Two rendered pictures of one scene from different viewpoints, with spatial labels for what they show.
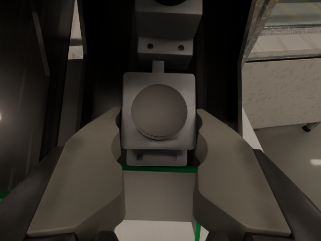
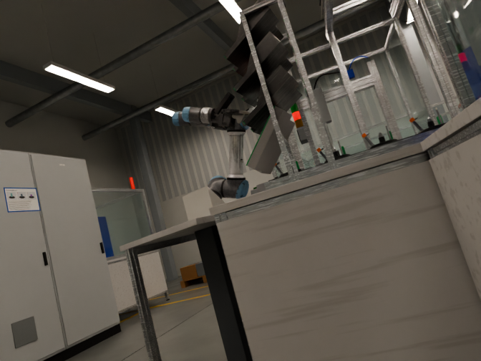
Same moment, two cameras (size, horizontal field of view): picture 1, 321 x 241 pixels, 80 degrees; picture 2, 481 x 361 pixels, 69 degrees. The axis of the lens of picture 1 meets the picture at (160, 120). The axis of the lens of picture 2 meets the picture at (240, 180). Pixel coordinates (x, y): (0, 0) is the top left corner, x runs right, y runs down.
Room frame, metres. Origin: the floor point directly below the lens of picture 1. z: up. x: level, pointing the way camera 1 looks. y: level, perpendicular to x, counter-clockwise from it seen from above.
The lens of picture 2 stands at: (0.63, -1.44, 0.74)
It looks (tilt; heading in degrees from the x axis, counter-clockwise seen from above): 8 degrees up; 116
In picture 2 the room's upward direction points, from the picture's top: 16 degrees counter-clockwise
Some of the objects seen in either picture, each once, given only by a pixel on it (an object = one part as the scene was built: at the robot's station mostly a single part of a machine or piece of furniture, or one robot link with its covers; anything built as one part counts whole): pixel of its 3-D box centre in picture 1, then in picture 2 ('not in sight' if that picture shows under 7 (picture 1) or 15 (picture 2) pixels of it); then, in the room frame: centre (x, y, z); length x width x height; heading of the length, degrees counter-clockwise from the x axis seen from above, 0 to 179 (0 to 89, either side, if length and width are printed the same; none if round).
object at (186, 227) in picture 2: not in sight; (217, 222); (-0.47, 0.35, 0.84); 0.90 x 0.70 x 0.03; 75
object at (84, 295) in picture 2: not in sight; (64, 251); (-3.25, 1.33, 1.12); 0.80 x 0.54 x 2.25; 95
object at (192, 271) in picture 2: not in sight; (212, 268); (-3.75, 5.00, 0.20); 1.20 x 0.80 x 0.41; 5
